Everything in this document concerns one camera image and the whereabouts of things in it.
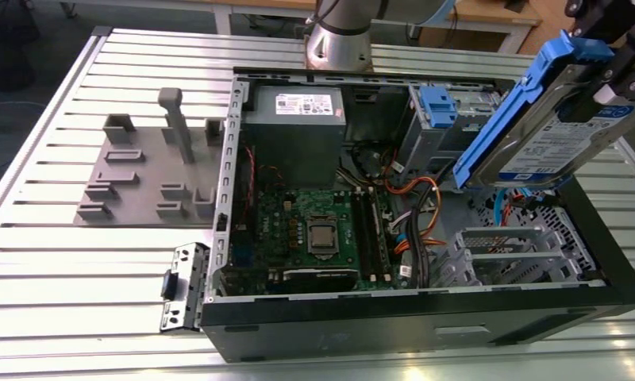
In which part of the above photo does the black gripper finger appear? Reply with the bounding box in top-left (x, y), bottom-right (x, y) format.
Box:
top-left (560, 71), bottom-right (615, 124)

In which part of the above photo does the hard disk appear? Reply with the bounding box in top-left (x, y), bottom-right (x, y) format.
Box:
top-left (453, 29), bottom-right (635, 191)

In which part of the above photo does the wooden cabinet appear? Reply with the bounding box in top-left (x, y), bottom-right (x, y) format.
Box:
top-left (552, 0), bottom-right (583, 44)

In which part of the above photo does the blue drive latch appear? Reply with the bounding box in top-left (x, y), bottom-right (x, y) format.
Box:
top-left (416, 86), bottom-right (459, 129)

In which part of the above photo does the grey metal drive cage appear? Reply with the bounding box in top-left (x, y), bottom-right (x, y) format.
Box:
top-left (399, 83), bottom-right (512, 171)

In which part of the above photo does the grey power supply unit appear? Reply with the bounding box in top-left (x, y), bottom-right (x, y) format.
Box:
top-left (241, 85), bottom-right (348, 190)

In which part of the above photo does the CPU socket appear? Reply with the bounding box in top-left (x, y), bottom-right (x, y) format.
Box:
top-left (304, 214), bottom-right (345, 260)

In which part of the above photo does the silver CPU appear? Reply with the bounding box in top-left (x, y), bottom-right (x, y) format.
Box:
top-left (309, 224), bottom-right (338, 252)

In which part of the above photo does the green motherboard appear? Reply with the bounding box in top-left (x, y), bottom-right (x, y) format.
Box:
top-left (229, 186), bottom-right (408, 291)

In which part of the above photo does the black graphics card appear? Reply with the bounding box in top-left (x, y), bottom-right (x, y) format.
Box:
top-left (272, 267), bottom-right (360, 293)

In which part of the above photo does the black open PC case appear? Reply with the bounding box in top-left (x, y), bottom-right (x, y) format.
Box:
top-left (197, 65), bottom-right (635, 363)

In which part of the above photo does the grey parts rack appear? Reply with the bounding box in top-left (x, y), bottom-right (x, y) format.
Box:
top-left (73, 87), bottom-right (228, 229)

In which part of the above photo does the black blue latch knob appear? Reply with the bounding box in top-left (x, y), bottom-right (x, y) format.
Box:
top-left (160, 269), bottom-right (180, 299)

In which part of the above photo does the black office chair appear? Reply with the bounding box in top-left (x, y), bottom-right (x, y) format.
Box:
top-left (0, 0), bottom-right (41, 92)

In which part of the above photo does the wooden desk with white frame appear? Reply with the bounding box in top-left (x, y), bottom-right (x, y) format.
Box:
top-left (213, 0), bottom-right (544, 56)

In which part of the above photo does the blue data wire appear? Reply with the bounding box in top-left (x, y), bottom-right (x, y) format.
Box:
top-left (493, 188), bottom-right (529, 228)

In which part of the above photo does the curved thick black cable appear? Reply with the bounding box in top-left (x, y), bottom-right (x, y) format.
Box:
top-left (433, 158), bottom-right (464, 187)

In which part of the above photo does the orange wire bundle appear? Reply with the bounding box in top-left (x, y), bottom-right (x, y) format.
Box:
top-left (382, 176), bottom-right (448, 255)

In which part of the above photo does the straight black cable bundle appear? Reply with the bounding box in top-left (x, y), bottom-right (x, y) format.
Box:
top-left (404, 186), bottom-right (432, 289)

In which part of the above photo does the thin red wire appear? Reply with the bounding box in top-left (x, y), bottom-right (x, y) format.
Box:
top-left (241, 145), bottom-right (258, 223)

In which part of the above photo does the grey metal slot bracket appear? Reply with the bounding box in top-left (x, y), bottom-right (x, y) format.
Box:
top-left (158, 241), bottom-right (212, 333)

